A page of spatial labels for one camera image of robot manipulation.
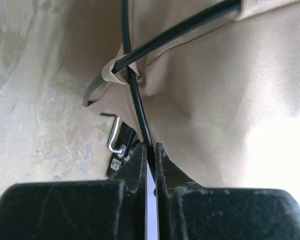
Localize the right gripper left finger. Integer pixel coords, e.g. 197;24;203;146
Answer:
0;143;147;240

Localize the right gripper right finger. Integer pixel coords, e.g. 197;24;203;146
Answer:
155;143;300;240

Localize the tan fabric pet tent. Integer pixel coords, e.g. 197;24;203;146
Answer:
82;0;300;190

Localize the black tent pole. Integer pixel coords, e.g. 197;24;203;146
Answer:
111;0;241;74
122;0;156;182

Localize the black poker chip case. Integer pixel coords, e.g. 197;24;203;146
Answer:
100;113;140;177

